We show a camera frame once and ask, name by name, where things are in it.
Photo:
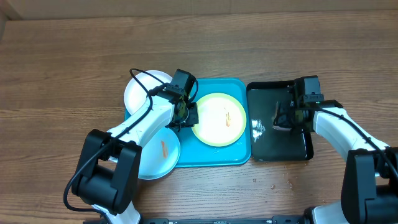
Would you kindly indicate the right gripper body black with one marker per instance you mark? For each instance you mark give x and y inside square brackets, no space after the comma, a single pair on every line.
[297,124]

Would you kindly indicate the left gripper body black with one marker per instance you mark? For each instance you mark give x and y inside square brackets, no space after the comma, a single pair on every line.
[189,118]

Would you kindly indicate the sponge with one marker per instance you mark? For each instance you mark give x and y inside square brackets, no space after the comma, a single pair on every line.
[281,119]

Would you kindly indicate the yellow-green plate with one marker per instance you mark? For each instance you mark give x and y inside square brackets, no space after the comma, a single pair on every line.
[221,120]

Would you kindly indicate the white plate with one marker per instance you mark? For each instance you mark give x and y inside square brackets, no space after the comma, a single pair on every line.
[134,94]

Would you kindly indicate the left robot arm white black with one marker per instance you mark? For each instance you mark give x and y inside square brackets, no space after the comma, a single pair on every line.
[108,168]

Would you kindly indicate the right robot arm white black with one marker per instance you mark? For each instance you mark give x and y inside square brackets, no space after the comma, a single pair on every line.
[369,190]

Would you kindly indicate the black plastic tray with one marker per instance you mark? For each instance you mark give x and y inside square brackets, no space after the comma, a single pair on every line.
[267,143]

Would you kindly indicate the light blue plate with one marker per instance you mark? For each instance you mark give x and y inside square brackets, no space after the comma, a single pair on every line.
[160,155]

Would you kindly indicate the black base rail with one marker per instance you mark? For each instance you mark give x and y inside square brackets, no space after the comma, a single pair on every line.
[279,219]

